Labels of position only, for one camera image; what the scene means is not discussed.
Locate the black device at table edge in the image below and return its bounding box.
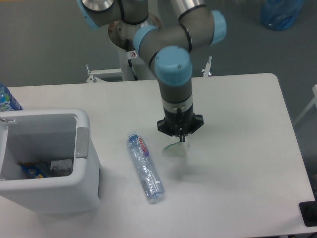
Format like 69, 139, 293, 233
299, 201, 317, 227

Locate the white trash can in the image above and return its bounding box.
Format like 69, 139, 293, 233
0, 109, 101, 214

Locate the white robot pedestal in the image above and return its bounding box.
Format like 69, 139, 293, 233
108, 13, 162, 81

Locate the clear plastic water bottle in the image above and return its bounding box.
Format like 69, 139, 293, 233
126, 132, 165, 203

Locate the white base bracket left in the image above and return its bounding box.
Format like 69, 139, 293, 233
86, 64, 122, 83

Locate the metal levelling foot right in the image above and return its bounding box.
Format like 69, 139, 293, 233
201, 56, 212, 77

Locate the blue labelled bottle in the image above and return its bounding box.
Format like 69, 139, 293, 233
0, 84, 23, 112

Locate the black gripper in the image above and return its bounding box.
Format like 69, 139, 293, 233
157, 105, 204, 142

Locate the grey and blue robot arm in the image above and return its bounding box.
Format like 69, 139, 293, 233
77, 0, 227, 142

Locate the white paper packet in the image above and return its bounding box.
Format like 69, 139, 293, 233
161, 139, 190, 157

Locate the white frame at right edge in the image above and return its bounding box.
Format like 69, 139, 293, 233
293, 84, 317, 128

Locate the grey crumpled wrapper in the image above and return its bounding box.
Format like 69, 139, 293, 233
50, 158, 73, 171

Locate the blue snack wrapper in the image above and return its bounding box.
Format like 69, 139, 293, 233
19, 162, 48, 179

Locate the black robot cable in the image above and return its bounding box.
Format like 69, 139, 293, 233
125, 39, 139, 81

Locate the blue plastic bag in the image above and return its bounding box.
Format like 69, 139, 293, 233
260, 0, 305, 31

